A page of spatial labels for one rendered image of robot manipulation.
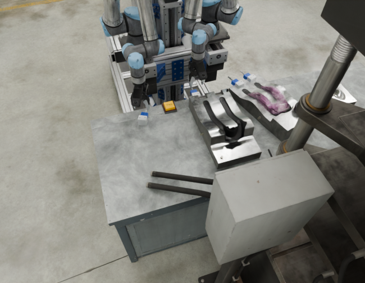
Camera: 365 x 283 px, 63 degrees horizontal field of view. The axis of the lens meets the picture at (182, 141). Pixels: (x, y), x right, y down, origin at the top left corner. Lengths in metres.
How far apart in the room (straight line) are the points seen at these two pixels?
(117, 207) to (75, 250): 0.91
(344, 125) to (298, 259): 0.77
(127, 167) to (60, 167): 1.21
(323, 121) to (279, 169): 0.20
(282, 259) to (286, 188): 0.71
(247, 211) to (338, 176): 0.48
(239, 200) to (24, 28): 4.08
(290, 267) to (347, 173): 0.55
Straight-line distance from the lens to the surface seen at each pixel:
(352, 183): 1.21
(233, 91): 2.00
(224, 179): 0.85
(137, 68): 1.55
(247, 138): 1.74
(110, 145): 1.79
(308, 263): 1.58
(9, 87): 3.71
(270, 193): 0.86
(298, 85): 2.25
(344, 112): 1.04
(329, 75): 0.92
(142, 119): 1.81
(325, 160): 1.22
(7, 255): 2.60
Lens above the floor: 2.20
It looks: 53 degrees down
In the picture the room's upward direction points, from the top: 1 degrees clockwise
